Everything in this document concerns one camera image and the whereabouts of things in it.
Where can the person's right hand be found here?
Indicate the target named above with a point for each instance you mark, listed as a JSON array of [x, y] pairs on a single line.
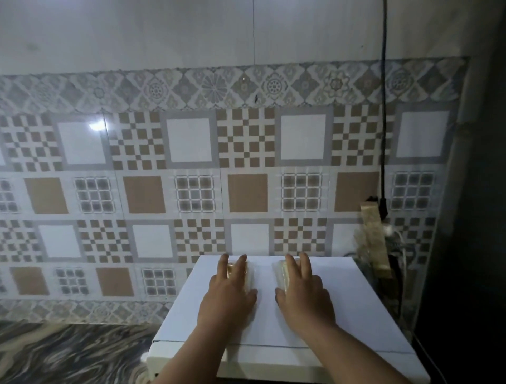
[[306, 304]]

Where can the person's left hand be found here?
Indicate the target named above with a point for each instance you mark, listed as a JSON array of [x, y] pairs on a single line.
[[225, 304]]

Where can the person's right thumb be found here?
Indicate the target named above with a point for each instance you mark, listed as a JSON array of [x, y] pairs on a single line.
[[280, 298]]

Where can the white flat board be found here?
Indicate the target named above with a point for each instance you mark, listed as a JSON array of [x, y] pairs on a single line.
[[355, 300]]

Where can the person's left forearm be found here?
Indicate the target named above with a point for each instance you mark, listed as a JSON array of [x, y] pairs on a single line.
[[193, 356]]

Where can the person's left thumb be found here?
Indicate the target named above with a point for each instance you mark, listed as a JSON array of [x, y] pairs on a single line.
[[252, 298]]

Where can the person's right forearm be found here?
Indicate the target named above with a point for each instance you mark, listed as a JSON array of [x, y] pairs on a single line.
[[348, 356]]

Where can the clear beige packet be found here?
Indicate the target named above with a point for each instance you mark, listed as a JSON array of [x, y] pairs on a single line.
[[249, 277], [282, 275]]

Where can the white appliance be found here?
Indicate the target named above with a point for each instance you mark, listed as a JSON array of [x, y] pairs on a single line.
[[276, 362]]

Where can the dark cabinet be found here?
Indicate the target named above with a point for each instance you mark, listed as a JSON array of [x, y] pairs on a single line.
[[470, 237]]

